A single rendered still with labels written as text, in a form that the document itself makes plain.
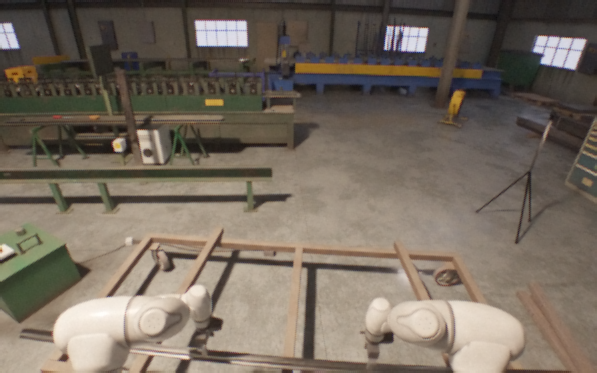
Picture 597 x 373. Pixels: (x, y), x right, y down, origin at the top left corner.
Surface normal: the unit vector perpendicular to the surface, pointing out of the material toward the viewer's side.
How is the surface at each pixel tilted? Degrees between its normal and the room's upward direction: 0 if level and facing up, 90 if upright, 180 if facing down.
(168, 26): 90
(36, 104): 90
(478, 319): 21
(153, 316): 45
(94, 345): 50
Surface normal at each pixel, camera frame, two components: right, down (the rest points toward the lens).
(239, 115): 0.07, 0.48
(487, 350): -0.13, -0.16
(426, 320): -0.24, -0.38
